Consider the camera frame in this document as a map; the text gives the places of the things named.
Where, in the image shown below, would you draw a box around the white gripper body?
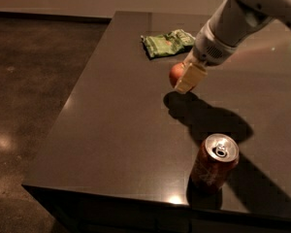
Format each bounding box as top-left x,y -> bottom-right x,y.
183,19 -> 238,66

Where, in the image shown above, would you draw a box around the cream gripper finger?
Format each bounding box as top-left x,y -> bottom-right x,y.
175,63 -> 207,94

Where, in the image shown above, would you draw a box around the red apple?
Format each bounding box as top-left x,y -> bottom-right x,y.
169,63 -> 184,87

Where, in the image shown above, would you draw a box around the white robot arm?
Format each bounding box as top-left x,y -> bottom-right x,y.
174,0 -> 291,94

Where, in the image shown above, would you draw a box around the red coke can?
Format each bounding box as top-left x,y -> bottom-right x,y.
190,134 -> 240,194

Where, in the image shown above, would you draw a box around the green chip bag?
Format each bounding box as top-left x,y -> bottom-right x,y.
141,29 -> 195,59

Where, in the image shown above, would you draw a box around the dark table cabinet base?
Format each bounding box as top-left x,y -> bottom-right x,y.
24,184 -> 291,233

